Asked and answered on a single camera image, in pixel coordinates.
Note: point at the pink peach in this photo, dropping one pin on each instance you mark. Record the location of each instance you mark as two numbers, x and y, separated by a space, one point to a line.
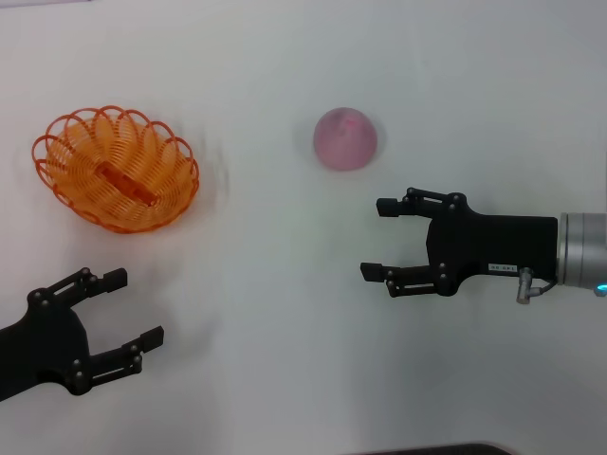
345 140

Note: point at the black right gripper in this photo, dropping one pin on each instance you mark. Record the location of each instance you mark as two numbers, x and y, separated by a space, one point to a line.
493 246

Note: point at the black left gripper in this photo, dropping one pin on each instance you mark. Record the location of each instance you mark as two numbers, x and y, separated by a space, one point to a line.
42 341

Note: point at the dark rounded robot base edge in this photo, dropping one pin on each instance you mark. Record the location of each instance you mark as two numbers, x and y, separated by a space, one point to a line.
436 450

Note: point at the orange woven plastic basket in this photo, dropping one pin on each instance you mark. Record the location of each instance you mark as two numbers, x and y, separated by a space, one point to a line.
128 186

